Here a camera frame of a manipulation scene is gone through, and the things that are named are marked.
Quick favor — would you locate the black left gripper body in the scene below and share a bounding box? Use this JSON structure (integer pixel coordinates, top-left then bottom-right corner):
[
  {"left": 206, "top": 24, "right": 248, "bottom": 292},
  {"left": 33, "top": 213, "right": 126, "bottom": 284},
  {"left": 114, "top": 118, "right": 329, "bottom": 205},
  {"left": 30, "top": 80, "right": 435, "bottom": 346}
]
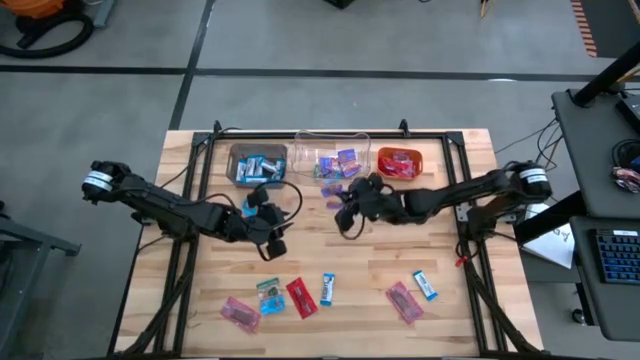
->
[{"left": 234, "top": 204, "right": 281, "bottom": 246}]

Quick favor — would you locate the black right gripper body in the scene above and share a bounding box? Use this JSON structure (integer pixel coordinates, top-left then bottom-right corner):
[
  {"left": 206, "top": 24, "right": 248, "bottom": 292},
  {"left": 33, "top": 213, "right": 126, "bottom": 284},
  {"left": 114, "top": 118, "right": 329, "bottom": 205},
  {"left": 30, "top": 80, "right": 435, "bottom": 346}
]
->
[{"left": 357, "top": 184, "right": 409, "bottom": 224}]

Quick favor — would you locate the blue green gummy bag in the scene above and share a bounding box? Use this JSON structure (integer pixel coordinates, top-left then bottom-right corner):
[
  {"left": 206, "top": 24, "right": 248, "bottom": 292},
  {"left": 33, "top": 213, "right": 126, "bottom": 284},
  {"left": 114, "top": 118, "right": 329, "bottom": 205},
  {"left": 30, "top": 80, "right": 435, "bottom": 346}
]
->
[{"left": 255, "top": 277, "right": 287, "bottom": 317}]

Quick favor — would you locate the pink clear candy packet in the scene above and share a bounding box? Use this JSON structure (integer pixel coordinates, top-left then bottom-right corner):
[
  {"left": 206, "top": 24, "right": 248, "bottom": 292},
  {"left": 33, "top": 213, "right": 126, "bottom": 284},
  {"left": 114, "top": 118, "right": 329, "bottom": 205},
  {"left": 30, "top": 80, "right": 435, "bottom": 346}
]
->
[
  {"left": 384, "top": 280, "right": 425, "bottom": 325},
  {"left": 220, "top": 295, "right": 262, "bottom": 335}
]

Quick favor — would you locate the candy wrapper pile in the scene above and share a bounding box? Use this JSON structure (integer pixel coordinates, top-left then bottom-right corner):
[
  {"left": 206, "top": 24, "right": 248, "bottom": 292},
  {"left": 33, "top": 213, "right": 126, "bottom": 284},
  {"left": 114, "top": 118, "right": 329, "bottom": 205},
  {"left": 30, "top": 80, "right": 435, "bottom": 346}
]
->
[{"left": 611, "top": 166, "right": 640, "bottom": 194}]

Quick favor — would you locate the orange plastic bin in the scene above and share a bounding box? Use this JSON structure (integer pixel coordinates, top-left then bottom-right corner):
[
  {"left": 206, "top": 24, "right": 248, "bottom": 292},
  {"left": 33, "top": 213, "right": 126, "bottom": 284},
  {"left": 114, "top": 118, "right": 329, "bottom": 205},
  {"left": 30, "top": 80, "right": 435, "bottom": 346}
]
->
[{"left": 377, "top": 147, "right": 426, "bottom": 183}]

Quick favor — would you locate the grey plastic bin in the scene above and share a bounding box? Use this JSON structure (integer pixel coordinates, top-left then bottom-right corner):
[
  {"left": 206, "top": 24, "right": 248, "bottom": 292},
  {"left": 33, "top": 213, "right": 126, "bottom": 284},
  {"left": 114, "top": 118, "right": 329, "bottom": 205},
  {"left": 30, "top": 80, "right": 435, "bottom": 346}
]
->
[{"left": 226, "top": 142, "right": 290, "bottom": 190}]

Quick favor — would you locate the clear plastic bin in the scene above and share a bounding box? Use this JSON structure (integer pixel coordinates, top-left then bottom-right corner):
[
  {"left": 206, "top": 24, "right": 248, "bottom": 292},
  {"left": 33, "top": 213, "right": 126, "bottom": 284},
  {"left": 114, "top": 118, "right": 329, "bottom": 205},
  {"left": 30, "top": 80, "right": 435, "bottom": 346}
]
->
[{"left": 291, "top": 129, "right": 372, "bottom": 189}]

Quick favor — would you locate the white paper sheet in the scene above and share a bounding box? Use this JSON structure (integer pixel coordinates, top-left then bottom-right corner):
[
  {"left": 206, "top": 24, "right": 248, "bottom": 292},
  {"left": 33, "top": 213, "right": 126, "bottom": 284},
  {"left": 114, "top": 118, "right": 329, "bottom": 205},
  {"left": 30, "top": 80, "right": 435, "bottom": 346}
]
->
[{"left": 519, "top": 202, "right": 576, "bottom": 270}]

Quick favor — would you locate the grey desk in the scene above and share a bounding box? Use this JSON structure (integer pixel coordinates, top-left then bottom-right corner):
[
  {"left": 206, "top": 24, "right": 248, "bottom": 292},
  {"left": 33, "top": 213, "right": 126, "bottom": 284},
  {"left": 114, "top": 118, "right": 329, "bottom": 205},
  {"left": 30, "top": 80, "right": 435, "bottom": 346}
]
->
[{"left": 551, "top": 88, "right": 640, "bottom": 221}]

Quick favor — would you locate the grey metal cart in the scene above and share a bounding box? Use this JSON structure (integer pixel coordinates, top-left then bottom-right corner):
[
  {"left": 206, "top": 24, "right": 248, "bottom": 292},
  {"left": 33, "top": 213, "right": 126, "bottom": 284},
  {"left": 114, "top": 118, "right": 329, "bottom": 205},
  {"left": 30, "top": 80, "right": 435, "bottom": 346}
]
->
[{"left": 0, "top": 199, "right": 82, "bottom": 360}]

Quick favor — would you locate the grey plastic part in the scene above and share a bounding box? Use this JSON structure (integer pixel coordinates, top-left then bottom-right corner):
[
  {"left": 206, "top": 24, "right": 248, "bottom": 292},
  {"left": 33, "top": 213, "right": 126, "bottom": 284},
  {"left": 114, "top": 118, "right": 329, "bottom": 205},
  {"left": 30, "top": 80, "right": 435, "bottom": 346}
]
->
[{"left": 91, "top": 0, "right": 117, "bottom": 30}]

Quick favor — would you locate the blue-lit keyboard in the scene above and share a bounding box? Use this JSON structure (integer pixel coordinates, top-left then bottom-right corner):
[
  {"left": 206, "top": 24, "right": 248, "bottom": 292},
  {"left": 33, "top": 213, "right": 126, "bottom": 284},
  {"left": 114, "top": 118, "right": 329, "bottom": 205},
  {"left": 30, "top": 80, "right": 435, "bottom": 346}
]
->
[{"left": 594, "top": 228, "right": 640, "bottom": 286}]

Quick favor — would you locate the grey keyboard shelf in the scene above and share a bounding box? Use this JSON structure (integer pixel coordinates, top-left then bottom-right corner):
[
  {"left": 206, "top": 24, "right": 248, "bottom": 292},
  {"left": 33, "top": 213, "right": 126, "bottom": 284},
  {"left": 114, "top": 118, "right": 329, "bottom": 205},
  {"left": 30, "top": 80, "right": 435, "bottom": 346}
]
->
[{"left": 569, "top": 215, "right": 640, "bottom": 343}]

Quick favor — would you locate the black stand pole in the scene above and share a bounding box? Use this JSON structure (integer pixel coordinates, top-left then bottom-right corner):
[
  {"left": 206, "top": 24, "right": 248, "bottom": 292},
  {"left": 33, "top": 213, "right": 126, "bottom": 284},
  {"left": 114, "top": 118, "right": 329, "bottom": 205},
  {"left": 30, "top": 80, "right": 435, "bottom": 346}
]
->
[{"left": 571, "top": 42, "right": 640, "bottom": 109}]

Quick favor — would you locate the black flat device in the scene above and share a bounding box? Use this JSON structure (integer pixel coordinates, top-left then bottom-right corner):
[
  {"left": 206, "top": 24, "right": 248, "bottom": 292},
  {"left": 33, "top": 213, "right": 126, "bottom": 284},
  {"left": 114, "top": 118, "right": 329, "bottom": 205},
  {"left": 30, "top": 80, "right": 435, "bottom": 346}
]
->
[{"left": 614, "top": 93, "right": 640, "bottom": 132}]

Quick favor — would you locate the black mat orange-striped edge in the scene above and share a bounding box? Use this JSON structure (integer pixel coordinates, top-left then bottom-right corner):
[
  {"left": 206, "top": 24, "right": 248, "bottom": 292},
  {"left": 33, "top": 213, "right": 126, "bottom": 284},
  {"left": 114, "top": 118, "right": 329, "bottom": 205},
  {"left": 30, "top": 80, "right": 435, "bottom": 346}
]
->
[{"left": 569, "top": 0, "right": 640, "bottom": 59}]

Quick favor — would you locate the orange shop vacuum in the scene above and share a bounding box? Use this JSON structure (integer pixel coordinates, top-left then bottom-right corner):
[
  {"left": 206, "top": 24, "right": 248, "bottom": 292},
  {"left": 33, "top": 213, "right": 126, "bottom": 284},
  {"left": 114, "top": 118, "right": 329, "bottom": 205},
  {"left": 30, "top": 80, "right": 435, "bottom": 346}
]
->
[{"left": 0, "top": 0, "right": 66, "bottom": 21}]

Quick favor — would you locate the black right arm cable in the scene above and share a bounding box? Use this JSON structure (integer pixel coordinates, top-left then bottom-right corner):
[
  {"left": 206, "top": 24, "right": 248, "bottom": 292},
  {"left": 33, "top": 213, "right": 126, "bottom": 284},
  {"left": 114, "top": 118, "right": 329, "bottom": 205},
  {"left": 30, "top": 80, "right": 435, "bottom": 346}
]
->
[{"left": 337, "top": 219, "right": 369, "bottom": 241}]

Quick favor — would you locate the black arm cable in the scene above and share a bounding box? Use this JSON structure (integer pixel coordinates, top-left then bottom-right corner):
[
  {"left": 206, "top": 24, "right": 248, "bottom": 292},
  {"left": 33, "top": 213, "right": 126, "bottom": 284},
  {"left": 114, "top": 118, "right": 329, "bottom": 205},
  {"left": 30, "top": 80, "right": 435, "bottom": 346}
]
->
[
  {"left": 257, "top": 179, "right": 304, "bottom": 262},
  {"left": 337, "top": 219, "right": 369, "bottom": 241}
]

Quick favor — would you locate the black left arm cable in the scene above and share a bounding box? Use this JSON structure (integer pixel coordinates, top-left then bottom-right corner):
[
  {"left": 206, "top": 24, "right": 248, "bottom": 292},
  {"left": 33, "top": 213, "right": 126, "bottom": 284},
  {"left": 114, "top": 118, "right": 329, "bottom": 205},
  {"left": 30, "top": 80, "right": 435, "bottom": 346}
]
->
[{"left": 257, "top": 179, "right": 304, "bottom": 262}]

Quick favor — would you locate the thin black cable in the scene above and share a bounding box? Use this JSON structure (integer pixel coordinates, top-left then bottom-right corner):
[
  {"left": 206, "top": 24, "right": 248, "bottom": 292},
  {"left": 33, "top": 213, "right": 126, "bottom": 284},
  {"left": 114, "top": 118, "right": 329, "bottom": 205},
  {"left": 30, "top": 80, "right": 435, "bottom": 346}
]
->
[{"left": 493, "top": 117, "right": 564, "bottom": 174}]

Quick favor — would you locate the black desk bracket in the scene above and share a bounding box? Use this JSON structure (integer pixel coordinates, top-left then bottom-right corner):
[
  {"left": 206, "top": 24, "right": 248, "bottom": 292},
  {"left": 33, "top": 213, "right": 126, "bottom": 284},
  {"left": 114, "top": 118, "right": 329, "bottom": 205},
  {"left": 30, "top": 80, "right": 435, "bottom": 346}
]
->
[{"left": 513, "top": 189, "right": 586, "bottom": 246}]

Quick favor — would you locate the black vacuum hose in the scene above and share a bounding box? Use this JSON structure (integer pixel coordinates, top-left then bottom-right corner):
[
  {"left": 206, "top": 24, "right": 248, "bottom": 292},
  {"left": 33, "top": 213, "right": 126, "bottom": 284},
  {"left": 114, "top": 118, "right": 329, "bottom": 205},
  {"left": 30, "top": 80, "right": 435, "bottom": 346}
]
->
[{"left": 0, "top": 12, "right": 95, "bottom": 60}]

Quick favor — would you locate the coiled black cable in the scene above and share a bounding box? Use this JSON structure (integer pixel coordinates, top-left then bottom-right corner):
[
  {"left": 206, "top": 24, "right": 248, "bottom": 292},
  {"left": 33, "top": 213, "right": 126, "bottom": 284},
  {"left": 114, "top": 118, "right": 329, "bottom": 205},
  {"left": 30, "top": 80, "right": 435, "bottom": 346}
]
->
[{"left": 611, "top": 138, "right": 640, "bottom": 169}]

